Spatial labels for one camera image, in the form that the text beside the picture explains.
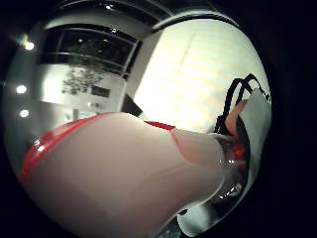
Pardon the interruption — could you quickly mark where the white container with red rim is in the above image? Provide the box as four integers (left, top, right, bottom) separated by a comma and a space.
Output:
18, 111, 233, 238

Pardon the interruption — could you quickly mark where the clear glass vessel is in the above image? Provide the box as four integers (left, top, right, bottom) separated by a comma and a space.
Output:
211, 133, 253, 203

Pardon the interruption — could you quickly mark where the bright white window blind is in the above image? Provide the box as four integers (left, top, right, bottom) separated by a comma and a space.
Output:
133, 18, 272, 134

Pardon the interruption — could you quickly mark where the green leafy plant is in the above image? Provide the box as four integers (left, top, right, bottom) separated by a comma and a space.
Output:
60, 49, 107, 97

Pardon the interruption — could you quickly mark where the dark framed window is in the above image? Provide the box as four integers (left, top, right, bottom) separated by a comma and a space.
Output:
39, 23, 144, 80

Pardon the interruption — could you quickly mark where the dark wall sign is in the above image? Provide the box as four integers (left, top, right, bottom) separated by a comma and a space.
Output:
90, 84, 112, 99

